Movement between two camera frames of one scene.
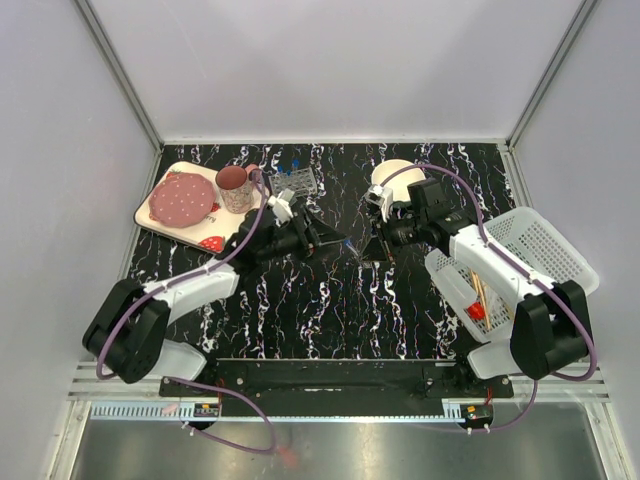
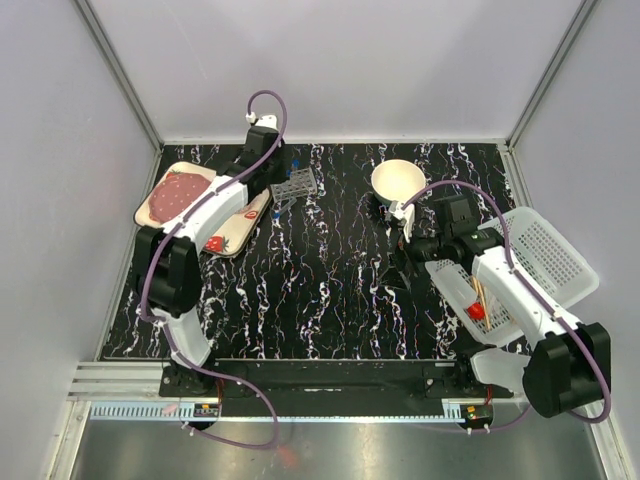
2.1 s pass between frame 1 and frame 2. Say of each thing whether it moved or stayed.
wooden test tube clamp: stayed
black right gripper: moved
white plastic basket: stayed
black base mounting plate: stayed
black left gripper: moved
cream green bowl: stayed
